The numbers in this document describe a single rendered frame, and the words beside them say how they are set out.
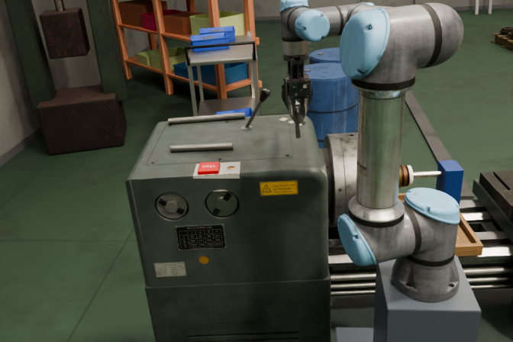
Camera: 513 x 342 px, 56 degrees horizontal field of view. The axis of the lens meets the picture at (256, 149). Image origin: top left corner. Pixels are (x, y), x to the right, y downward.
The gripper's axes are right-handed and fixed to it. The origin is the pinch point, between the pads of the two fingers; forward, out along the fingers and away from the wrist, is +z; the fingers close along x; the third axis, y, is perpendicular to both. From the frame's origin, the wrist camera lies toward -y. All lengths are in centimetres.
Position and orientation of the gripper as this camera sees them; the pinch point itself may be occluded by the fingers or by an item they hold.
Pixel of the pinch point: (298, 118)
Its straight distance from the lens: 147.3
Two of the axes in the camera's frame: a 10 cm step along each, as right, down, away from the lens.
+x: 10.0, -0.7, -0.2
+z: 0.7, 9.1, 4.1
